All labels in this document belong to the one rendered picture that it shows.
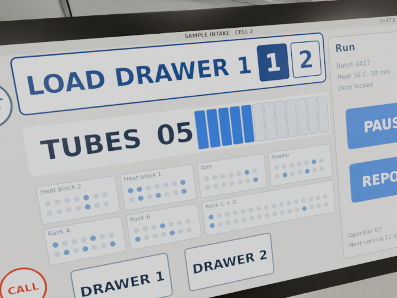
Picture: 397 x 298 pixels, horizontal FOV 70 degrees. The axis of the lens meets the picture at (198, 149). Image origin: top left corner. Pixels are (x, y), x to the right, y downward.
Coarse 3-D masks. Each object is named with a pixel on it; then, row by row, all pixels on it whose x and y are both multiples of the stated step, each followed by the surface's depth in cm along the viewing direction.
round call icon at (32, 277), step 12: (36, 264) 27; (0, 276) 26; (12, 276) 26; (24, 276) 26; (36, 276) 27; (0, 288) 26; (12, 288) 26; (24, 288) 27; (36, 288) 27; (48, 288) 27
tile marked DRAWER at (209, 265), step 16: (224, 240) 29; (240, 240) 30; (256, 240) 30; (192, 256) 29; (208, 256) 29; (224, 256) 30; (240, 256) 30; (256, 256) 30; (272, 256) 30; (192, 272) 29; (208, 272) 29; (224, 272) 30; (240, 272) 30; (256, 272) 30; (272, 272) 31; (192, 288) 29; (208, 288) 30
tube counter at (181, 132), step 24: (312, 96) 30; (168, 120) 27; (192, 120) 28; (216, 120) 28; (240, 120) 29; (264, 120) 29; (288, 120) 30; (312, 120) 30; (168, 144) 28; (192, 144) 28; (216, 144) 28; (240, 144) 29
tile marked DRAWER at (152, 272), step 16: (144, 256) 28; (160, 256) 28; (80, 272) 27; (96, 272) 28; (112, 272) 28; (128, 272) 28; (144, 272) 28; (160, 272) 29; (80, 288) 27; (96, 288) 28; (112, 288) 28; (128, 288) 28; (144, 288) 28; (160, 288) 29
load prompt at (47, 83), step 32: (320, 32) 29; (32, 64) 25; (64, 64) 26; (96, 64) 26; (128, 64) 26; (160, 64) 27; (192, 64) 27; (224, 64) 28; (256, 64) 28; (288, 64) 29; (320, 64) 30; (32, 96) 25; (64, 96) 26; (96, 96) 26; (128, 96) 27; (160, 96) 27; (192, 96) 28
